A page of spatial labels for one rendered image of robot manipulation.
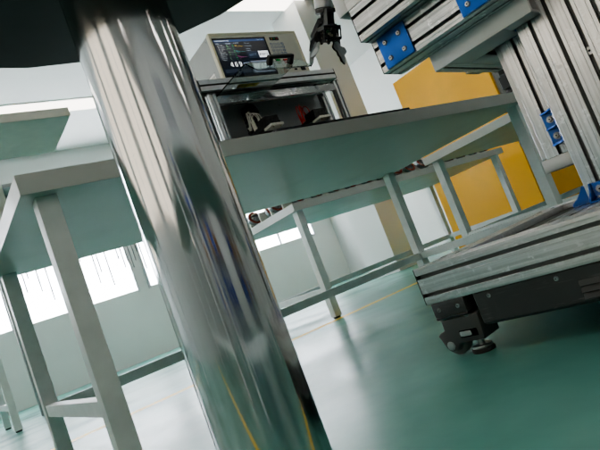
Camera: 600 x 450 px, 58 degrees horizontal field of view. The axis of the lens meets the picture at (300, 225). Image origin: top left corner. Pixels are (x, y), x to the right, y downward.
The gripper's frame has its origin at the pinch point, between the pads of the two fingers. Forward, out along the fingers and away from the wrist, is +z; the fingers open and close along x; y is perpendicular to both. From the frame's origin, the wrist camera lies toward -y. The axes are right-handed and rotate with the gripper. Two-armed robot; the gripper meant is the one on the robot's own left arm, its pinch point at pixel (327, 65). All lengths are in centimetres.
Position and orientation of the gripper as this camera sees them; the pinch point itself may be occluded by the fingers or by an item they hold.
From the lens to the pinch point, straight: 218.9
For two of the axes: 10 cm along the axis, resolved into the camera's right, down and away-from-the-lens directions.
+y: 3.9, 1.5, -9.1
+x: 9.1, -1.7, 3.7
